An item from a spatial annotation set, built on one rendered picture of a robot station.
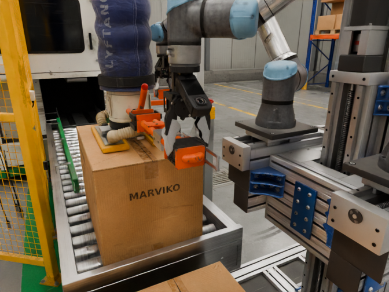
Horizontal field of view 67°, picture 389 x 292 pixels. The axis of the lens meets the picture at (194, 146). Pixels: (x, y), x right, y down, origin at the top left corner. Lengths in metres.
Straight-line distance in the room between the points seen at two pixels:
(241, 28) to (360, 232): 0.51
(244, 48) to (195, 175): 10.95
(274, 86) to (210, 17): 0.52
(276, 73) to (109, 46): 0.61
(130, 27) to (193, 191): 0.64
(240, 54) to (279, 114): 10.78
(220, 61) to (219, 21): 10.74
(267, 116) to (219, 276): 0.60
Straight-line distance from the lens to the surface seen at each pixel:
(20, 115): 1.64
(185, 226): 1.21
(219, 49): 11.34
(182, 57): 0.66
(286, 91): 1.11
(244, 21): 0.63
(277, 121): 1.11
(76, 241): 1.40
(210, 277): 1.15
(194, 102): 0.61
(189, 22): 0.66
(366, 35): 1.00
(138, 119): 0.99
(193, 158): 0.67
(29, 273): 2.21
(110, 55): 1.17
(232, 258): 1.35
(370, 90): 1.00
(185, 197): 1.14
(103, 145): 1.15
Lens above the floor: 1.33
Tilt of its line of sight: 19 degrees down
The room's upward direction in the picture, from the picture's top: straight up
